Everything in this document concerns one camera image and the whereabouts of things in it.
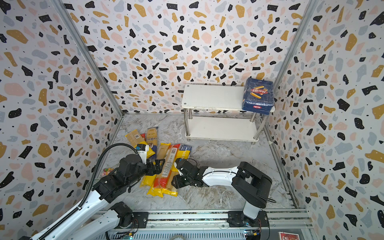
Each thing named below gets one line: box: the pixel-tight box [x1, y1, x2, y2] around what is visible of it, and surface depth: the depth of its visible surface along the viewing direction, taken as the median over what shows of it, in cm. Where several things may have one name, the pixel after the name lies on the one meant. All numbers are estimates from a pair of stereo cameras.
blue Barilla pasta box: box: [242, 77, 275, 115], surface depth 76 cm
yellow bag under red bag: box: [146, 186, 164, 198], surface depth 83 cm
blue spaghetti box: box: [180, 144, 192, 152], surface depth 99 cm
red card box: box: [277, 231, 300, 240], surface depth 70 cm
